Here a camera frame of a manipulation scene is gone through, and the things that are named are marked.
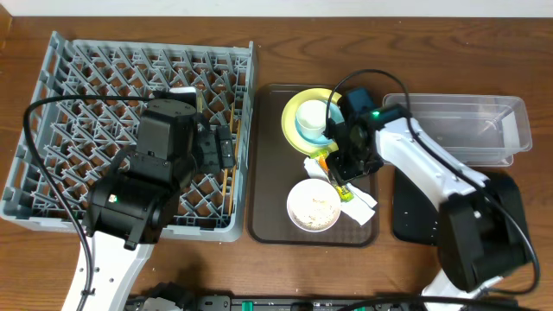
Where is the wooden chopstick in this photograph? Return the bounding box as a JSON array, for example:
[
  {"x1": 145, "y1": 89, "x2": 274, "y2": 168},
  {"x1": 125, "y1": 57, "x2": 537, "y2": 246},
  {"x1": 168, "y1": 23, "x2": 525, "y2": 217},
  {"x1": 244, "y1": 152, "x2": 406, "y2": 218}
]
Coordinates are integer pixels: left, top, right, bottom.
[
  {"x1": 228, "y1": 120, "x2": 241, "y2": 217},
  {"x1": 222, "y1": 103, "x2": 235, "y2": 217}
]

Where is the yellow green wrapper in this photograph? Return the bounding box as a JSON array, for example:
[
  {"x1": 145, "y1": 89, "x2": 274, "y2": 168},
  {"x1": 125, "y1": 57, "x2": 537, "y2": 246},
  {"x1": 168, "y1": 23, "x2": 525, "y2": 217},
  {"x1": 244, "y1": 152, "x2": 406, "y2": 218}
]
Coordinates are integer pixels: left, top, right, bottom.
[{"x1": 309, "y1": 149, "x2": 354, "y2": 202}]

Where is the white paper napkin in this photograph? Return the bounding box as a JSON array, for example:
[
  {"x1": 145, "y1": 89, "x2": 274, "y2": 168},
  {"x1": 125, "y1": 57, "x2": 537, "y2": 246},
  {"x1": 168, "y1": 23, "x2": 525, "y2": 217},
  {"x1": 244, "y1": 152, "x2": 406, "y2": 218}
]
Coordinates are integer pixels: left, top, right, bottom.
[{"x1": 303, "y1": 157, "x2": 377, "y2": 225}]

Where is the white bowl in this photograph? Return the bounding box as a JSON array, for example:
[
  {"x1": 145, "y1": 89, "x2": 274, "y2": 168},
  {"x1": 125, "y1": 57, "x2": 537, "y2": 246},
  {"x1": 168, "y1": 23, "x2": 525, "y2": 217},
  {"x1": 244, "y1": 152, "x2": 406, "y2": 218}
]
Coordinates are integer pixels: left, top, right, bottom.
[{"x1": 286, "y1": 179, "x2": 341, "y2": 232}]

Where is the white cup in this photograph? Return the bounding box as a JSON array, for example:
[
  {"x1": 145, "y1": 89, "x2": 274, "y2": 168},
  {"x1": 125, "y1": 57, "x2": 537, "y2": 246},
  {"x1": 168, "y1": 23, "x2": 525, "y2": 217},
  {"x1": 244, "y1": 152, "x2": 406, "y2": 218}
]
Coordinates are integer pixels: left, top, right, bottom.
[{"x1": 296, "y1": 99, "x2": 327, "y2": 139}]

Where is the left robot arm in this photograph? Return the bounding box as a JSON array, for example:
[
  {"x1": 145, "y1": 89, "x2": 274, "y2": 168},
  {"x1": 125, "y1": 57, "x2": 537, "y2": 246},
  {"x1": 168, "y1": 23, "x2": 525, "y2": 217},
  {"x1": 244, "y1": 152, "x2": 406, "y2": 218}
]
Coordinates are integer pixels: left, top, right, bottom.
[{"x1": 63, "y1": 99, "x2": 235, "y2": 310}]

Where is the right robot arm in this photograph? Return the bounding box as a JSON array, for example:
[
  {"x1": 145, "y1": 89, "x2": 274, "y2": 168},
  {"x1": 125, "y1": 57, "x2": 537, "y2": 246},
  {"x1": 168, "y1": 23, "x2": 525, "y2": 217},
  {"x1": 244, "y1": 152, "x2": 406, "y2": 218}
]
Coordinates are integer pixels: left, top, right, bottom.
[{"x1": 325, "y1": 112, "x2": 539, "y2": 310}]

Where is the grey dishwasher rack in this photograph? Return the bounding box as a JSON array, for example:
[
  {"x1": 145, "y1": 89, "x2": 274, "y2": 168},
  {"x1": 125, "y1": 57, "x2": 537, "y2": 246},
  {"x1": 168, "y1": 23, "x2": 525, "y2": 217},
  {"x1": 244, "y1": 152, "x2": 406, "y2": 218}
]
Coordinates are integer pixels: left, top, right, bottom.
[{"x1": 1, "y1": 33, "x2": 258, "y2": 242}]

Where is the light blue bowl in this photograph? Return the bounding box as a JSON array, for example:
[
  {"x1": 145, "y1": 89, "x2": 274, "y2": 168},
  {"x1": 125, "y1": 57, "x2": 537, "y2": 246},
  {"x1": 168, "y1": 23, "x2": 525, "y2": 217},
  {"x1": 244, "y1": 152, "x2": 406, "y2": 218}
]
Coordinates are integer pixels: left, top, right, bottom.
[{"x1": 294, "y1": 99, "x2": 346, "y2": 146}]

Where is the yellow plate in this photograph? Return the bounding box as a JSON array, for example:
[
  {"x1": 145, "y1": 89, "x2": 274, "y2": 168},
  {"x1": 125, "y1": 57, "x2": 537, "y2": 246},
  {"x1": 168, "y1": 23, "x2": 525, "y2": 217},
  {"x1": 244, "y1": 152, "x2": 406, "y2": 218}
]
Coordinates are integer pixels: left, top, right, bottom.
[{"x1": 281, "y1": 87, "x2": 338, "y2": 156}]

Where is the brown serving tray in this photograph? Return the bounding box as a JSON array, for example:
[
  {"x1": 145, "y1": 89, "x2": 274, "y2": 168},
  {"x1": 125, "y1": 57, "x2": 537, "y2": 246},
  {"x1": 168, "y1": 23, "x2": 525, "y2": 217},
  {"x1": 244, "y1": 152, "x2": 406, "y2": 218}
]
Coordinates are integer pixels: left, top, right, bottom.
[{"x1": 248, "y1": 84, "x2": 379, "y2": 248}]

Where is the black tray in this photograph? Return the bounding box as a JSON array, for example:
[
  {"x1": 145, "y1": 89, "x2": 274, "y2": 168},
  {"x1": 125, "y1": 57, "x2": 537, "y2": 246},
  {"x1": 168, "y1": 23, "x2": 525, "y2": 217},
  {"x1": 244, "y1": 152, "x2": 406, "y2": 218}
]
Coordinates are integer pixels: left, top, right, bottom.
[{"x1": 391, "y1": 167, "x2": 518, "y2": 248}]

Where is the clear plastic bin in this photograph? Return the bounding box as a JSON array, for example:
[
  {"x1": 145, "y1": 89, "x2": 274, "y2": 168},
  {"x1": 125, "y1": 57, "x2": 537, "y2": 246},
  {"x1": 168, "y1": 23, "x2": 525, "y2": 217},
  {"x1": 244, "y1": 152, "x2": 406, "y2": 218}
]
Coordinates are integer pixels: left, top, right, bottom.
[{"x1": 381, "y1": 92, "x2": 533, "y2": 165}]

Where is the black equipment bar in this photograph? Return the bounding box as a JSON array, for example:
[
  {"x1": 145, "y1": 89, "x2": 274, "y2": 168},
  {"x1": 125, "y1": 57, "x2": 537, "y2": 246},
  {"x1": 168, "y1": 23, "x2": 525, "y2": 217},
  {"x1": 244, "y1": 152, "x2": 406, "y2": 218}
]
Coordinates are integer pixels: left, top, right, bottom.
[{"x1": 124, "y1": 282, "x2": 553, "y2": 311}]

